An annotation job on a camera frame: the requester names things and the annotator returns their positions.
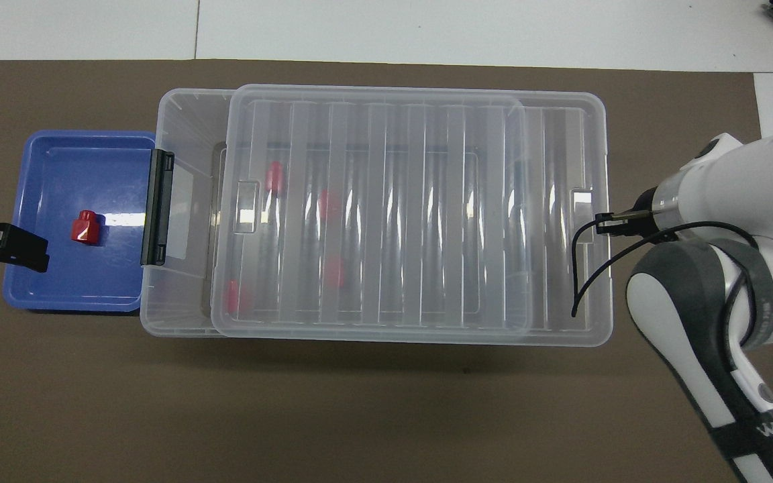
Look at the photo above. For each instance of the red block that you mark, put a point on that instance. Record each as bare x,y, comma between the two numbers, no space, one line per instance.
334,272
84,228
232,296
274,176
328,204

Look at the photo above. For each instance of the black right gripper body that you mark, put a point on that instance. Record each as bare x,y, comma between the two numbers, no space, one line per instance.
645,201

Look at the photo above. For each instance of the clear plastic storage box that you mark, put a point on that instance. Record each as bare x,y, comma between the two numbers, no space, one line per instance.
185,121

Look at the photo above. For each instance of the brown table mat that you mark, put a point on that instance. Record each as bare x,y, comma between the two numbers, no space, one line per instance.
386,416

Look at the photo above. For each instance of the blue plastic tray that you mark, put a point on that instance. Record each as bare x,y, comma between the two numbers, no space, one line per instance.
58,282

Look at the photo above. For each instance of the clear ribbed plastic lid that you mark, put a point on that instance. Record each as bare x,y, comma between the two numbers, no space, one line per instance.
427,268

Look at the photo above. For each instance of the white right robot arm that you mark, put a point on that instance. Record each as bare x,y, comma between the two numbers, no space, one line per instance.
762,181

